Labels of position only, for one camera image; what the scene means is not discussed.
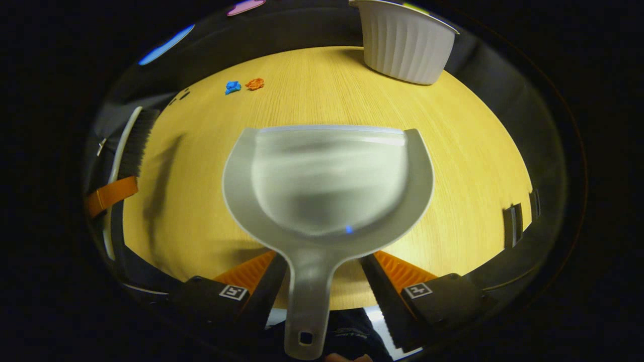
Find white dustpan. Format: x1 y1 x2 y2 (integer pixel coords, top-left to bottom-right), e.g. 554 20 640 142
222 124 435 360

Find small white broom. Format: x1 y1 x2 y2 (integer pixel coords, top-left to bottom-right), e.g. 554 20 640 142
103 107 160 260

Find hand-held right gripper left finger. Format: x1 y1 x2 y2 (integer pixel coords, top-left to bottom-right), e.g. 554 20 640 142
171 251 288 331

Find black desk edge bracket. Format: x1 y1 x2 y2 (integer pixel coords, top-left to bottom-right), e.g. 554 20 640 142
503 203 524 250

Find person's dark trousers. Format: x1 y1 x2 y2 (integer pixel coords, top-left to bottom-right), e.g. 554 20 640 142
262 308 393 362

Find white ribbed garbage bin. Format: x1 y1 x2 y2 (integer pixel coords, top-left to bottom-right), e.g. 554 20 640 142
349 0 460 85

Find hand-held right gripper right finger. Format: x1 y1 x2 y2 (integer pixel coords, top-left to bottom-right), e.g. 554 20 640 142
360 250 496 352

